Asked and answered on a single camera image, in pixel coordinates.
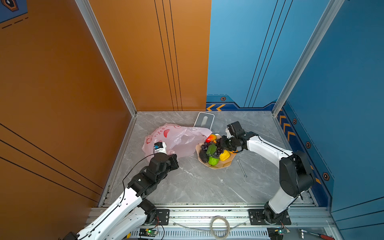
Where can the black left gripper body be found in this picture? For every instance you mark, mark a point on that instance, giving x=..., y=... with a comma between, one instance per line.
x=173, y=165

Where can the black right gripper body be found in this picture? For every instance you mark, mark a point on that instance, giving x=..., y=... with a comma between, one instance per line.
x=229, y=144

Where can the dark purple grape bunch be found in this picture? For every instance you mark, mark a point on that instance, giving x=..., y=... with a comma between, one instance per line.
x=205, y=145

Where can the pink plastic bag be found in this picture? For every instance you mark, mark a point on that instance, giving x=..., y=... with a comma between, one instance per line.
x=179, y=140

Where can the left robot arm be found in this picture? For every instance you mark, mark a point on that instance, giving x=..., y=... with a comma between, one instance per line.
x=132, y=192

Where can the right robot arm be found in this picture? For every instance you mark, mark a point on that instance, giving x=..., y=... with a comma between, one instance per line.
x=295, y=173

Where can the beige fruit plate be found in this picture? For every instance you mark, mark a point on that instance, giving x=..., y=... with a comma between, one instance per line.
x=221, y=164

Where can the green leaf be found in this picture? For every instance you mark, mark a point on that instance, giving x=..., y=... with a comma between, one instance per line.
x=212, y=148

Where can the red yellow mango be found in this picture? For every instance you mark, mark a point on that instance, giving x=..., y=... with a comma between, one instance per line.
x=211, y=138

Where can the green lime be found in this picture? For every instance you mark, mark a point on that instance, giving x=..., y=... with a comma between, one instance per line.
x=213, y=161

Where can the dark avocado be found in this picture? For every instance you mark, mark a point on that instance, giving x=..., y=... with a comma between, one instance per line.
x=203, y=156

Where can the white grey tissue box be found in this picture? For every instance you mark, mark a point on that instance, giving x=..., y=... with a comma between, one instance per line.
x=204, y=120

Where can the green circuit board left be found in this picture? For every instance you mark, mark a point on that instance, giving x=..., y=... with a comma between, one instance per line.
x=148, y=233

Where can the green circuit board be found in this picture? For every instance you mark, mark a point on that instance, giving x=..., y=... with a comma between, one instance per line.
x=277, y=233
x=148, y=233

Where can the green circuit board right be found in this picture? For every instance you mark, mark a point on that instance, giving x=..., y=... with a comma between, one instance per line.
x=277, y=233

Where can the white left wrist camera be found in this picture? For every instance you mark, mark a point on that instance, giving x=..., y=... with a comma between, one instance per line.
x=160, y=147

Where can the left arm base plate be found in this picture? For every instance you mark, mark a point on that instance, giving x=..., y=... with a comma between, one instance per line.
x=161, y=215

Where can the aluminium front rail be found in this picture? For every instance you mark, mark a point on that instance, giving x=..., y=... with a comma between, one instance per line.
x=205, y=216

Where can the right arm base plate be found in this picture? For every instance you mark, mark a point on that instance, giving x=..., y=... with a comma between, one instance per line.
x=268, y=217

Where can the red handled screwdriver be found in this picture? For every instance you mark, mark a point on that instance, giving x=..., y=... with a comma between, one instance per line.
x=302, y=233

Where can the right aluminium corner post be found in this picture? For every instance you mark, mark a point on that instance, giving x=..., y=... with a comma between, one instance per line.
x=319, y=32

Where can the aluminium corner post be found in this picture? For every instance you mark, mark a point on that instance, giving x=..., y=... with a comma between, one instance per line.
x=319, y=32
x=101, y=42

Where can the left aluminium corner post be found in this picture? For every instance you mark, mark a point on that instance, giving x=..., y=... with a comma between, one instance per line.
x=101, y=42

